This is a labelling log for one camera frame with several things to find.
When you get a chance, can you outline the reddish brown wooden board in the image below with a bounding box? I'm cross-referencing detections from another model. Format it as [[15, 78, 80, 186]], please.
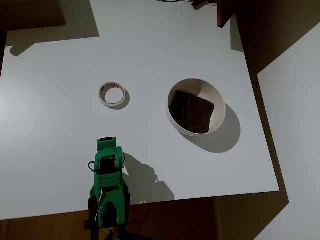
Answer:
[[216, 0, 237, 28]]

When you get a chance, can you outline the white tape roll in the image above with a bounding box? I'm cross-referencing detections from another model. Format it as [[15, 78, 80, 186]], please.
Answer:
[[97, 81, 126, 109]]

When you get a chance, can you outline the black pole clamp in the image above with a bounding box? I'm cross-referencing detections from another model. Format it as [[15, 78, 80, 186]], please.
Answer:
[[83, 196, 101, 232]]

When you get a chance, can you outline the beige bowl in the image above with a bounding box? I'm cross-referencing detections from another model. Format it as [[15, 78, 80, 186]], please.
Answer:
[[166, 78, 227, 137]]

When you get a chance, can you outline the dark folded cloth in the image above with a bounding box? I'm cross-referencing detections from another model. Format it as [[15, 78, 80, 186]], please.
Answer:
[[169, 89, 215, 134]]

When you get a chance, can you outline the dark brown furniture panel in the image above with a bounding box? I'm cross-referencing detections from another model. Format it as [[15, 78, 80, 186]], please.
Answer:
[[0, 0, 66, 32]]

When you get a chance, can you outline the black cable with plug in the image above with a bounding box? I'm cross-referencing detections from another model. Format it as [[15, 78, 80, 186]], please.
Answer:
[[154, 0, 218, 8]]

